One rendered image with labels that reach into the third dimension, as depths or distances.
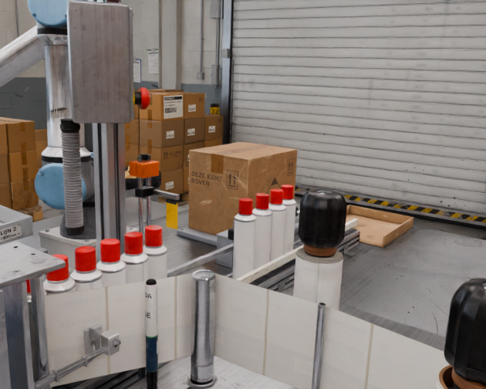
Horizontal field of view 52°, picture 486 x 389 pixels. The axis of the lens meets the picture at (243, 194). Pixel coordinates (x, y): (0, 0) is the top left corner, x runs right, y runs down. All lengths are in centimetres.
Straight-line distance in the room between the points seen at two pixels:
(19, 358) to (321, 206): 50
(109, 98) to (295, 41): 490
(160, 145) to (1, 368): 426
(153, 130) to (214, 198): 327
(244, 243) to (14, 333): 64
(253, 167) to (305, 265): 70
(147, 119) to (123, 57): 403
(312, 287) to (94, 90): 50
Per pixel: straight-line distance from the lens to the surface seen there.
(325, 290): 90
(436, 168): 525
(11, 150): 463
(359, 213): 206
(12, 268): 65
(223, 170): 158
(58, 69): 127
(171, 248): 160
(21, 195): 474
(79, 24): 87
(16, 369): 71
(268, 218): 123
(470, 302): 54
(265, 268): 124
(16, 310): 66
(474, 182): 521
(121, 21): 87
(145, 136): 493
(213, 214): 164
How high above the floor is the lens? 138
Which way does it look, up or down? 14 degrees down
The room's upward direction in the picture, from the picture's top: 2 degrees clockwise
